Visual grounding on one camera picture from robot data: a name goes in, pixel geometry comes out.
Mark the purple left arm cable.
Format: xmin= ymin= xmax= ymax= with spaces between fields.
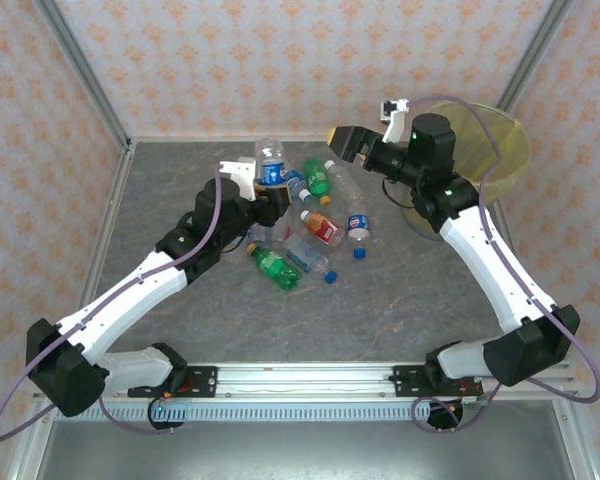
xmin=0 ymin=167 xmax=224 ymax=444

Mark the aluminium mounting rail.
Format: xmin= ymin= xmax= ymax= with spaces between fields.
xmin=32 ymin=362 xmax=581 ymax=401

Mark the grey metal panel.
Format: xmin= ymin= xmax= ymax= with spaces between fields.
xmin=9 ymin=399 xmax=596 ymax=480

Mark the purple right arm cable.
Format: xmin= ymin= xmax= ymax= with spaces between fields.
xmin=408 ymin=95 xmax=600 ymax=434

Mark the orange drink bottle red label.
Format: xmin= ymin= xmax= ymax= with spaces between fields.
xmin=299 ymin=209 xmax=346 ymax=249

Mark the bin with yellow bag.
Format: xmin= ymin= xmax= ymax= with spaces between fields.
xmin=399 ymin=99 xmax=532 ymax=241

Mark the clear unlabelled bottle white cap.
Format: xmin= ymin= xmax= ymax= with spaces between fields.
xmin=324 ymin=158 xmax=369 ymax=217

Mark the black round cable port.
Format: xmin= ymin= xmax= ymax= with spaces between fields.
xmin=147 ymin=398 xmax=187 ymax=431
xmin=426 ymin=398 xmax=465 ymax=432

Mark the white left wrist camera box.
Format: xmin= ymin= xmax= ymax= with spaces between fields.
xmin=218 ymin=157 xmax=259 ymax=202

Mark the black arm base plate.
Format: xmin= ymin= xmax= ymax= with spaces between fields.
xmin=392 ymin=365 xmax=484 ymax=399
xmin=128 ymin=365 xmax=219 ymax=399

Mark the aluminium frame post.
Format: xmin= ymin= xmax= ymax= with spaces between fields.
xmin=32 ymin=0 xmax=134 ymax=154
xmin=497 ymin=0 xmax=576 ymax=119

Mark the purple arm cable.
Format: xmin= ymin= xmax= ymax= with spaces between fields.
xmin=408 ymin=95 xmax=600 ymax=434
xmin=0 ymin=167 xmax=224 ymax=444

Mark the aluminium table side rail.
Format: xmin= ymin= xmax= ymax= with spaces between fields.
xmin=57 ymin=139 xmax=137 ymax=364

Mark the blue label water bottle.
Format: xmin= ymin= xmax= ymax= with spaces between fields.
xmin=253 ymin=136 xmax=287 ymax=194

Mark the slotted grey cable duct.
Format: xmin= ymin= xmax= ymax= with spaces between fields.
xmin=54 ymin=403 xmax=461 ymax=422

